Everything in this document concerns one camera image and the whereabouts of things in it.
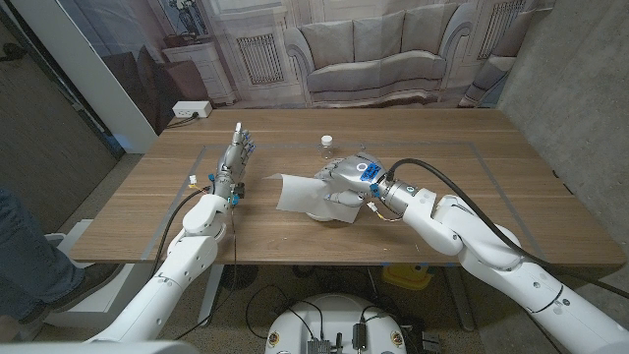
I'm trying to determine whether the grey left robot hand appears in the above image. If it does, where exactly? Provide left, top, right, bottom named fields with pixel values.
left=210, top=122, right=257, bottom=201

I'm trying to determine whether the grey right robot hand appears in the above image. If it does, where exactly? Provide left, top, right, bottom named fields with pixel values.
left=314, top=152, right=389, bottom=208

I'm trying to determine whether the white paper sheet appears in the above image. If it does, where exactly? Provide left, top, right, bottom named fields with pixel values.
left=264, top=172, right=366, bottom=225

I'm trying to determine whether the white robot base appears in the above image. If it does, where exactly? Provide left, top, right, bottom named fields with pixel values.
left=263, top=293, right=409, bottom=354

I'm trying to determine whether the clear bottle with white cap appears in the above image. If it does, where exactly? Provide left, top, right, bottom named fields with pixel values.
left=317, top=135, right=335, bottom=161

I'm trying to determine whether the white ceramic bowl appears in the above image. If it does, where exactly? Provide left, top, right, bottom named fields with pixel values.
left=305, top=210, right=345, bottom=224

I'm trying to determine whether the white power strip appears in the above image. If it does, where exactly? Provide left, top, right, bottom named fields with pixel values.
left=171, top=100, right=214, bottom=120

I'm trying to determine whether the grey tape outline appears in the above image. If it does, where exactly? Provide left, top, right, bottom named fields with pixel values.
left=140, top=141, right=547, bottom=263

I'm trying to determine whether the yellow object under table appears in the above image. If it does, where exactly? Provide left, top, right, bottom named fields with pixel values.
left=381, top=264, right=434, bottom=292

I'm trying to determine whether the printed living room backdrop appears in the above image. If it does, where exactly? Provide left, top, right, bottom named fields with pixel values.
left=56, top=0, right=556, bottom=135

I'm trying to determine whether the white table leg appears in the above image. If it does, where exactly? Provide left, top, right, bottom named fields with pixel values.
left=196, top=264, right=226, bottom=328

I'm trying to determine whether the grey table leg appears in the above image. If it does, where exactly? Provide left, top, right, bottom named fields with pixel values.
left=443, top=265, right=477, bottom=333

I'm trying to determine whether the white platform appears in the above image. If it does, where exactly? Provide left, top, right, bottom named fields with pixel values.
left=42, top=218, right=154, bottom=330

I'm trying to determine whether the dark shoe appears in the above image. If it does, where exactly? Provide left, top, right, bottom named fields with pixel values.
left=19, top=263, right=125, bottom=326

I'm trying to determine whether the person leg in blue jeans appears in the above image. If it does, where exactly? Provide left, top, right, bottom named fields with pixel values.
left=0, top=189, right=87, bottom=322

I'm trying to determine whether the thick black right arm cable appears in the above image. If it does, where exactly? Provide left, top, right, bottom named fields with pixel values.
left=385, top=157, right=629, bottom=301

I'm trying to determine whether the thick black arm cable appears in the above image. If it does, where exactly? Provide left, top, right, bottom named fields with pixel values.
left=146, top=186, right=212, bottom=279
left=385, top=157, right=629, bottom=301

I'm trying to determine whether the black power strip cable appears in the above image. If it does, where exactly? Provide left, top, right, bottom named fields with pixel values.
left=165, top=112, right=200, bottom=131

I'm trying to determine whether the thin black left wrist cable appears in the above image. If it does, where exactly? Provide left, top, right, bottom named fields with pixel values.
left=174, top=202, right=239, bottom=341

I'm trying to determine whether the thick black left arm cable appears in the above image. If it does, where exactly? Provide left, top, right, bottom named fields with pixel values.
left=146, top=186, right=212, bottom=279

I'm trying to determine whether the black floor cable loop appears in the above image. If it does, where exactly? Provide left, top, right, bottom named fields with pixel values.
left=244, top=283, right=326, bottom=341

